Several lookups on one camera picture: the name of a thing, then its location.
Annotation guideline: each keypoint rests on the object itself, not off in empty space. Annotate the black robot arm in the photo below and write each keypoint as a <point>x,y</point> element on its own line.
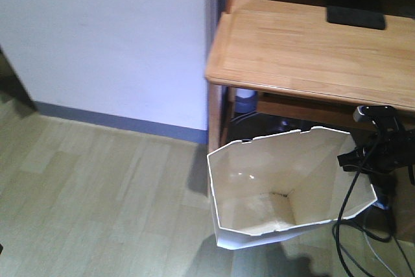
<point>378,158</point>

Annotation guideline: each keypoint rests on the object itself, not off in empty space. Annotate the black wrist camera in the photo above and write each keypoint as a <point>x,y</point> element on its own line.
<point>384,117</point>

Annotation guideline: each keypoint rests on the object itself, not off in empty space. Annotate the white plastic trash bin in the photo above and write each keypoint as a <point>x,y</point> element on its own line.
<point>273,188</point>

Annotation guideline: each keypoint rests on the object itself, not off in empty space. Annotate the black monitor stand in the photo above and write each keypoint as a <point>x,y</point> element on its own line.
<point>356,13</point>

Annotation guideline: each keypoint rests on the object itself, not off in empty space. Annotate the wooden desk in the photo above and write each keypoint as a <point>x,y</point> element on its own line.
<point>312,69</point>

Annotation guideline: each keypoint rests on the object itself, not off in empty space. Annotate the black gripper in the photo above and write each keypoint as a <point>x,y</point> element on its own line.
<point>358,158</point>

